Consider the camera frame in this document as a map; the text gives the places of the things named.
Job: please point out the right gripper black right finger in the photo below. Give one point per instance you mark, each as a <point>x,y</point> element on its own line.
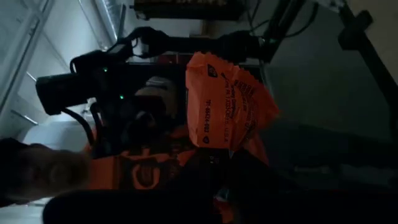
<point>311,208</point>

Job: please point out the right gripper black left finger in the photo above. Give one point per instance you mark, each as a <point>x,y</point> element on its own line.
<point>140,208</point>

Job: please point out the orange Reese's candy wrapper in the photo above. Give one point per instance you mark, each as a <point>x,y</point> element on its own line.
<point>224,102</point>

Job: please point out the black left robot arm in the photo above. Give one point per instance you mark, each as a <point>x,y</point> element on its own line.
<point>192,43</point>

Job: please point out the orange pumpkin bucket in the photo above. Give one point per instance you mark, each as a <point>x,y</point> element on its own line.
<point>105,172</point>

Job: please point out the black table frame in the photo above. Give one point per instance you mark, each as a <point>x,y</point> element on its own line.
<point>373,71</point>

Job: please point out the silver ceiling duct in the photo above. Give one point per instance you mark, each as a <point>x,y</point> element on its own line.
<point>109,18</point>

